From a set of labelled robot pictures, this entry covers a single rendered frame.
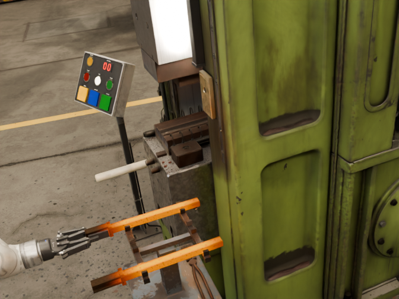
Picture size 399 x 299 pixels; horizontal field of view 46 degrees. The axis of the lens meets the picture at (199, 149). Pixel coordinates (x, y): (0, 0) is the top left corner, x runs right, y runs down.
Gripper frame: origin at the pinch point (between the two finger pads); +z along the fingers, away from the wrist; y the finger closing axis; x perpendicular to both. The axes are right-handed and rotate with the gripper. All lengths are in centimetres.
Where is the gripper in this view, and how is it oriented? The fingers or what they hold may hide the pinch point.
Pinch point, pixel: (98, 233)
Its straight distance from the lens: 176.2
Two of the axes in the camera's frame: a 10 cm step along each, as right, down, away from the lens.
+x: -1.0, -8.4, -5.3
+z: 9.3, -2.6, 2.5
